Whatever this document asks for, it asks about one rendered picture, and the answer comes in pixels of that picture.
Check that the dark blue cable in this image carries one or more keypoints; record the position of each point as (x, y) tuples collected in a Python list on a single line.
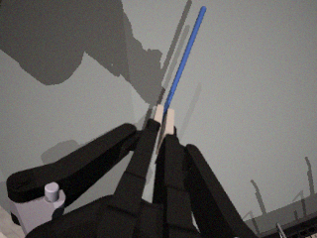
[(184, 59)]

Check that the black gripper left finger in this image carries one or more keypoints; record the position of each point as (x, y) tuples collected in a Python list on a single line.
[(40, 194)]

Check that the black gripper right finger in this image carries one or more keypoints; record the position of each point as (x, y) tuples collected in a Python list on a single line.
[(213, 211)]

